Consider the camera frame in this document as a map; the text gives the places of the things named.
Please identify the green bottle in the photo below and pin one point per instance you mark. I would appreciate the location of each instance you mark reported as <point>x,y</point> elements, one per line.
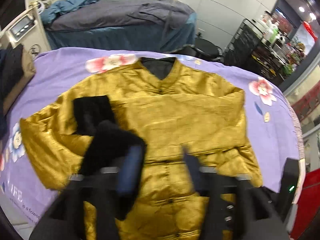
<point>273,32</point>

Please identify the black wire trolley rack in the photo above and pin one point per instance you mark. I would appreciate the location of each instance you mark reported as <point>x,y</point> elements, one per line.
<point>247,51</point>

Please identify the blue crumpled quilt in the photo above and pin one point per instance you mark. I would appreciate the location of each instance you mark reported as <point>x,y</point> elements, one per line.
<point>62,7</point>

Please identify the red box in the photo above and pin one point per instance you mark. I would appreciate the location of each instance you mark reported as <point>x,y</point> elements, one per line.
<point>307,224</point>

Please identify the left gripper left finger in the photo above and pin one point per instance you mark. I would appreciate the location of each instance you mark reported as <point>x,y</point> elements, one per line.
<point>112,191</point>

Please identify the massage bed teal cover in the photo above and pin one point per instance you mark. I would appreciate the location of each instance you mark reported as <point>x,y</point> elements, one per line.
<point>145,37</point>

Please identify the white monitor screen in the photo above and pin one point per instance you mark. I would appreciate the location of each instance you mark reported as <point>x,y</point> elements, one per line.
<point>15,8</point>

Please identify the grey blanket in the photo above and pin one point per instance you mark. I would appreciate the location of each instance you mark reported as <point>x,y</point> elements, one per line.
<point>117,13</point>

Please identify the dark folded clothes pile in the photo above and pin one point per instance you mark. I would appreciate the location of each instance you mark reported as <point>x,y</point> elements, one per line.
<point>11,73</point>

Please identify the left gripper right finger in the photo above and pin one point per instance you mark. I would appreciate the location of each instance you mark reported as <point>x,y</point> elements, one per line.
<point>236,209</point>

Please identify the black round stool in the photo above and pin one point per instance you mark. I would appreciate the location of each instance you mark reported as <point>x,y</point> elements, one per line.
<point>206,50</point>

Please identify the brown folded garment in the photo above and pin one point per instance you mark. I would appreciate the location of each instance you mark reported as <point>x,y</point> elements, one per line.
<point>29,72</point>

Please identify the gold satin padded jacket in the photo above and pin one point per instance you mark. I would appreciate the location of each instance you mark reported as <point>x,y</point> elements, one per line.
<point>168,105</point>

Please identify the purple floral bed sheet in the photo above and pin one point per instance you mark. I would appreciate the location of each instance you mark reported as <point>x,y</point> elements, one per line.
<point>274,131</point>

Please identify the white control unit machine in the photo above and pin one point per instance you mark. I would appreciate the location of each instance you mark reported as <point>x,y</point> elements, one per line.
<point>26,29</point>

